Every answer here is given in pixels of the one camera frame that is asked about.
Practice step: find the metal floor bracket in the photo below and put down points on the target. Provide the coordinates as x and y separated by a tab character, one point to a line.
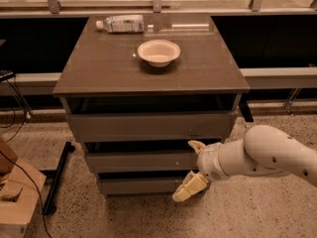
290	100

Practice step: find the clear plastic water bottle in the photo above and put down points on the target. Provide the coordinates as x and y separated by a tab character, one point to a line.
122	24

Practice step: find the grey top drawer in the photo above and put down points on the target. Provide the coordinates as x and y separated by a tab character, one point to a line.
146	127

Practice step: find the black bracket behind cabinet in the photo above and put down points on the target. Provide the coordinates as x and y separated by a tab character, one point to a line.
245	109

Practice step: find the grey drawer cabinet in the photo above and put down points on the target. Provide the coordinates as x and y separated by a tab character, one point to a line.
105	76

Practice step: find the black metal floor stand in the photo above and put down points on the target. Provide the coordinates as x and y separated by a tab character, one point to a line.
55	176

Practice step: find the grey drawer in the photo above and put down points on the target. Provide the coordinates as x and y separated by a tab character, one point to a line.
136	186
146	127
141	162

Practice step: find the metal window railing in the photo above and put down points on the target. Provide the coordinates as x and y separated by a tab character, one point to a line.
155	0

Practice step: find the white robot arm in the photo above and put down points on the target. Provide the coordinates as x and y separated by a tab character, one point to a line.
264	151

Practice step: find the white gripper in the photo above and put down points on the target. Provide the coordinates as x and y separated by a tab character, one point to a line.
209	162

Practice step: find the white bowl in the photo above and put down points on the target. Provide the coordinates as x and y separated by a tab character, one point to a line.
158	53

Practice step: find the cardboard box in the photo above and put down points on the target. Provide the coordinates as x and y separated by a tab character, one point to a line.
19	194

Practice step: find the grey bottom drawer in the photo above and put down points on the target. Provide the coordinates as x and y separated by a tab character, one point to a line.
136	186

